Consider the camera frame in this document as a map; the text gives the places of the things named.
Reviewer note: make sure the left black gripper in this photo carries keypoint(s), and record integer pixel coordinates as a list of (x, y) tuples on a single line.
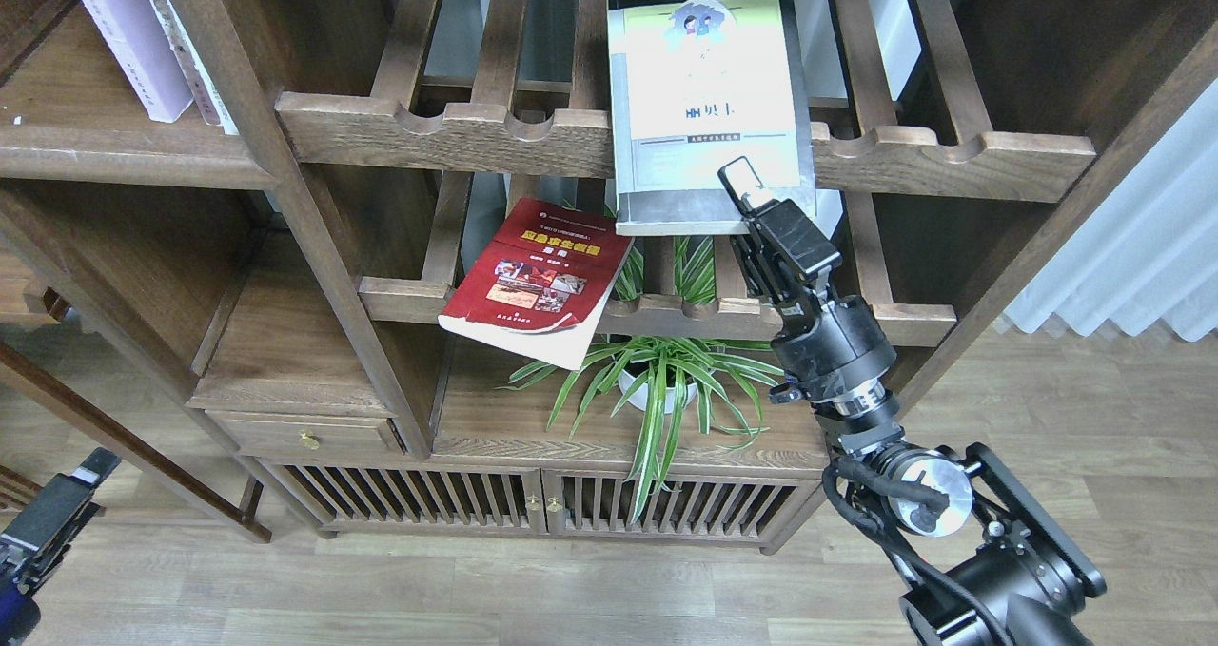
[(37, 539)]

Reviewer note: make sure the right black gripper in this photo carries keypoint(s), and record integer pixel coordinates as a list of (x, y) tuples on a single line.
[(831, 349)]

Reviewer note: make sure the black yellow-green cover book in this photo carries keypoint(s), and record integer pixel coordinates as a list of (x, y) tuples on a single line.
[(695, 85)]

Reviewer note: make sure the white lavender cover book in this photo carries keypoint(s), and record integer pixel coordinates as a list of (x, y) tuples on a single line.
[(135, 36)]

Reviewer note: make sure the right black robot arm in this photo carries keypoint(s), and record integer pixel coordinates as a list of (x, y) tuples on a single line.
[(985, 564)]

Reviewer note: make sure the white standing books on shelf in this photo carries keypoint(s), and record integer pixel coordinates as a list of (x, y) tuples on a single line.
[(212, 109)]

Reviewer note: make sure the green spider plant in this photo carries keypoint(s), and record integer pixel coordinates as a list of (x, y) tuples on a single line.
[(714, 379)]

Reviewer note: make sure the red cover book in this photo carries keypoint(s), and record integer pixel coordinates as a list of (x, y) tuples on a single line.
[(539, 288)]

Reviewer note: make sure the dark wooden bookshelf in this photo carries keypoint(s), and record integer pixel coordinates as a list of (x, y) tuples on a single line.
[(287, 279)]

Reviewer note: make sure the white curtain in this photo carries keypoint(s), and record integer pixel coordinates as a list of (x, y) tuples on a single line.
[(1148, 254)]

